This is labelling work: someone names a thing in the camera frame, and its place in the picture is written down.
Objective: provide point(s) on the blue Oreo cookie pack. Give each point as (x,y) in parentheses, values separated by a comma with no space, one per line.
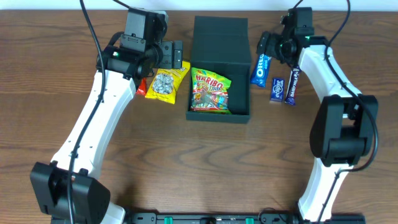
(261,70)

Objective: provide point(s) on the yellow Hacks candy bag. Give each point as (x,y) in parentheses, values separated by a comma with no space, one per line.
(166,82)

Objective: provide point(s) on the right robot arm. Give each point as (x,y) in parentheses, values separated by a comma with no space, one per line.
(344,136)

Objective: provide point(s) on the purple Dairy Milk bar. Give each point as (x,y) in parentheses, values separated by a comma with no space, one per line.
(292,86)

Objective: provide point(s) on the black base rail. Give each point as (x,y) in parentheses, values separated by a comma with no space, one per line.
(217,218)

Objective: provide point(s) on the red Hacks candy bag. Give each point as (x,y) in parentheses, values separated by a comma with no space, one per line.
(142,88)

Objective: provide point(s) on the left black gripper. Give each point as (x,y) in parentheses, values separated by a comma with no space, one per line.
(173,54)

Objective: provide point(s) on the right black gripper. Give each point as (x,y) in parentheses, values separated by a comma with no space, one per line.
(265,43)

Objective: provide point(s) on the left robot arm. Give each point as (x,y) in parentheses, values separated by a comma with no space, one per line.
(68,187)

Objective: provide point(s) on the Haribo gummy worms bag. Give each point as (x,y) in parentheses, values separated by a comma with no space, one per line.
(209,92)

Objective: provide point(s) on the blue Eclipse mint box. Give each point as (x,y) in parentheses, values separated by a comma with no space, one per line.
(277,90)

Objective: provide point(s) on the dark green open box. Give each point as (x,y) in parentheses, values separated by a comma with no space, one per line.
(221,45)

